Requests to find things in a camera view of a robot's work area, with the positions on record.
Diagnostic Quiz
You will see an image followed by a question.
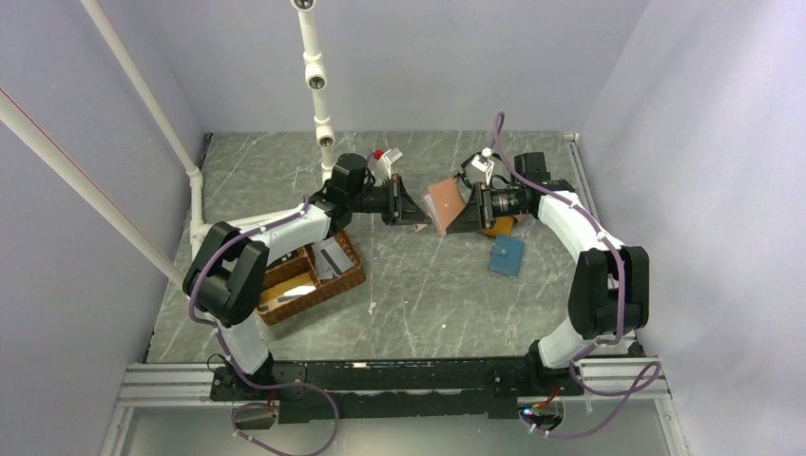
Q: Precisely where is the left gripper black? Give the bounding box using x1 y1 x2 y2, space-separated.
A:
349 174 432 227

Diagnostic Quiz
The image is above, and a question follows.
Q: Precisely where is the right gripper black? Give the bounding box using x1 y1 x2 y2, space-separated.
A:
447 181 529 234

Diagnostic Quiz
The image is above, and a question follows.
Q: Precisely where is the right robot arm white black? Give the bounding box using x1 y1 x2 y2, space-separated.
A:
445 152 649 394

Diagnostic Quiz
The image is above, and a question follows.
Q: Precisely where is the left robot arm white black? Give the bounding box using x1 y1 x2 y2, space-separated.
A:
182 153 431 399

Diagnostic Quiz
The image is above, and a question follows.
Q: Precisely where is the mustard yellow card holder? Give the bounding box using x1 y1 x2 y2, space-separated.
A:
480 217 518 238

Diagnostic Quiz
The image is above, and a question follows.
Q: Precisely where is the blue card holder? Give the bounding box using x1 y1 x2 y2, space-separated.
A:
488 236 526 277

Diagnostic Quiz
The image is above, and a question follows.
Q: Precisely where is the grey card in basket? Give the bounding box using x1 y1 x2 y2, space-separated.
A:
313 237 354 280

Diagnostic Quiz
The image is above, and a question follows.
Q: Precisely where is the gold card in basket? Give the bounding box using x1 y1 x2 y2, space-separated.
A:
258 276 317 312

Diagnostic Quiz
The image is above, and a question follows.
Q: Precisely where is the brown wicker basket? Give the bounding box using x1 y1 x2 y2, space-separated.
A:
257 231 366 326

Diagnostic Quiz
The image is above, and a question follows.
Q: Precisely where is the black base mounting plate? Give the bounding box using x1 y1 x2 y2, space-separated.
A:
209 356 583 424

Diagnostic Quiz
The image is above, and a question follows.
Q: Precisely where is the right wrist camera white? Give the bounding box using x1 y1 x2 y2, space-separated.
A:
470 147 494 174

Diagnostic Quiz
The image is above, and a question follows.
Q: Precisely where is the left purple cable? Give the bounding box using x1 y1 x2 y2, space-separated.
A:
188 195 341 456

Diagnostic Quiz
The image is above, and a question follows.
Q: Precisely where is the purple cable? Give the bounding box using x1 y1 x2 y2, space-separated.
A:
490 111 662 441
188 195 341 456

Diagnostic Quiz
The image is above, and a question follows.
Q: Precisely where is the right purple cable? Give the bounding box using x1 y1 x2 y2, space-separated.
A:
490 111 662 441

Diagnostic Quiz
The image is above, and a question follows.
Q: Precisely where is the aluminium rail frame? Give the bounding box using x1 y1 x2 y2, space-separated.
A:
102 356 690 455

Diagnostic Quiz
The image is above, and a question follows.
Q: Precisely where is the white pvc pipe frame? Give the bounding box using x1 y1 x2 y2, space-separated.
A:
0 0 341 288

